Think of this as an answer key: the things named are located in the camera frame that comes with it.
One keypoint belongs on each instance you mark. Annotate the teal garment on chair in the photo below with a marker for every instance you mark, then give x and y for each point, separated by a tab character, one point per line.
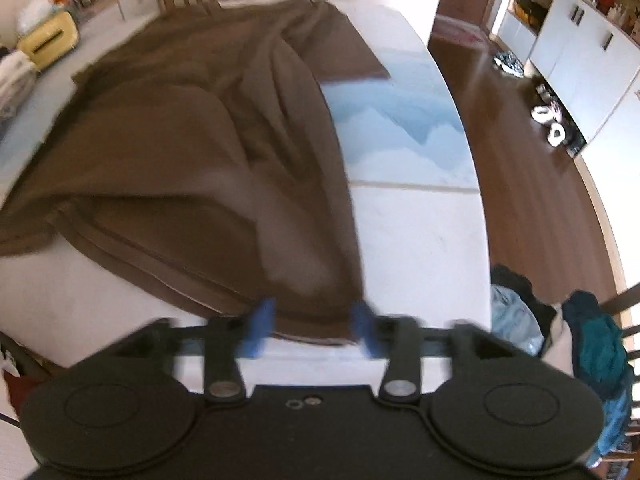
600	360

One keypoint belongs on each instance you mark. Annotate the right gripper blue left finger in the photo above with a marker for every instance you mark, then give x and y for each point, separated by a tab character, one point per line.
258	327

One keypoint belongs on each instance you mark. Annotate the white cabinet row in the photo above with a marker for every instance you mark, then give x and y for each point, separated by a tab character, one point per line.
589	62

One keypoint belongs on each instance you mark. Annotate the blue sneakers pair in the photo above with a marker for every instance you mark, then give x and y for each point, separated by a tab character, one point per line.
509	64

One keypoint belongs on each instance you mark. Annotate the light blue garment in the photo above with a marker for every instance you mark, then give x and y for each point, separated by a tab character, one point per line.
513	322

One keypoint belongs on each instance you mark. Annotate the brown t-shirt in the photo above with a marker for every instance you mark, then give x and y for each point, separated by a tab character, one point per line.
199	161

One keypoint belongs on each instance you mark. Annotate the white slippers pair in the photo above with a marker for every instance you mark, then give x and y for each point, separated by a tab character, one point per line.
550	116

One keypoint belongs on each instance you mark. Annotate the red door mat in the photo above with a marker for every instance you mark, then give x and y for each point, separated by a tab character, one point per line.
458	32

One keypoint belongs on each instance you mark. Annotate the yellow tissue box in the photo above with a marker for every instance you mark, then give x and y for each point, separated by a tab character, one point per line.
51	40

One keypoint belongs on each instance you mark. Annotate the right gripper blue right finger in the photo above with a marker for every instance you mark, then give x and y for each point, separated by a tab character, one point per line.
367	330

